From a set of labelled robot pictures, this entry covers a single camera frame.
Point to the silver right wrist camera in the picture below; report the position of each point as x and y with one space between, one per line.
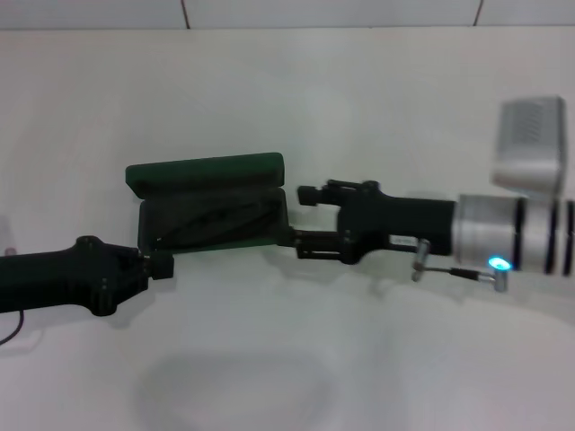
525 152

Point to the black round glasses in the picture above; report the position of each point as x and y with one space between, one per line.
215 215

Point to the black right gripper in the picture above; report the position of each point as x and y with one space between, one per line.
404 220

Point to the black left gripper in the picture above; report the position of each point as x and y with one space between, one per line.
54 278

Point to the green glasses case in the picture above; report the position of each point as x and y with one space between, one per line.
202 168

